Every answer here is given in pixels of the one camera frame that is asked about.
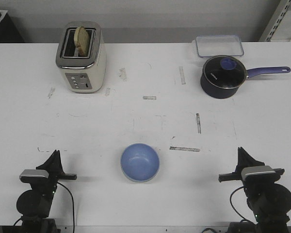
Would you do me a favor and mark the clear plastic container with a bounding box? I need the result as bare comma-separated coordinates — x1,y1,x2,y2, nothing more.
192,34,244,58

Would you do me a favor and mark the cream two-slot toaster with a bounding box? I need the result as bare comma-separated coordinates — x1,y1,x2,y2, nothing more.
56,21,106,93

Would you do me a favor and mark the metal shelf upright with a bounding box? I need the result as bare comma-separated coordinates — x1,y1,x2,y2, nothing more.
259,0,291,42

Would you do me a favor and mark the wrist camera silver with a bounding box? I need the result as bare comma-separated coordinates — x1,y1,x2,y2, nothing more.
241,166,275,181
19,169,49,183

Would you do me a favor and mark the toast slice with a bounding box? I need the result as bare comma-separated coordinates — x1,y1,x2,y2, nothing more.
74,26,90,57

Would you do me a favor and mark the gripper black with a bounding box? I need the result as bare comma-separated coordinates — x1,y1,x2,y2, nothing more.
218,147,285,192
31,150,77,194

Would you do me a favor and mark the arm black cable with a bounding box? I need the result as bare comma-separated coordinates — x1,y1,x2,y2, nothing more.
229,187,252,226
57,181,76,233

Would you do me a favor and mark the blue bowl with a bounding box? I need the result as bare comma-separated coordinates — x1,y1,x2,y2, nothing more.
120,143,160,183

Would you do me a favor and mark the purple saucepan with lid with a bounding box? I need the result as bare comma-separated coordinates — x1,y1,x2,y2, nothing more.
200,55,291,99

